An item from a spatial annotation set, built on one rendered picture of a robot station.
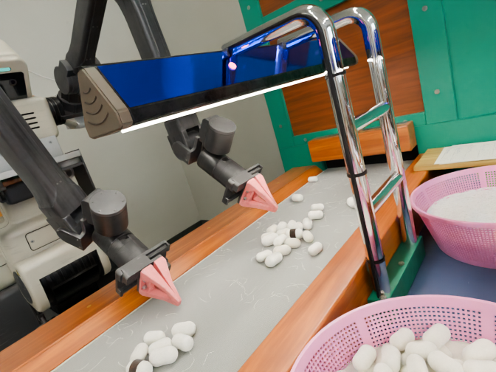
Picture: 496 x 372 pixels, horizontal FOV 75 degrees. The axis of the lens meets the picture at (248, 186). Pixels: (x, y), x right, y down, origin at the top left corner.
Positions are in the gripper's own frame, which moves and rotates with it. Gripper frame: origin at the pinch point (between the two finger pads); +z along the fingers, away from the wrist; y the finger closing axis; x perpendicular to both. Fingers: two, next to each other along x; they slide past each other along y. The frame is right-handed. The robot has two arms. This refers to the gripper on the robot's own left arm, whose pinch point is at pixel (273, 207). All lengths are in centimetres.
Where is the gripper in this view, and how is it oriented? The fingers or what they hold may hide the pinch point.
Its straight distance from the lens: 66.3
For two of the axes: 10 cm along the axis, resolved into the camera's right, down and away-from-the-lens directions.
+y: 6.1, -3.8, 7.0
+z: 7.5, 5.6, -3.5
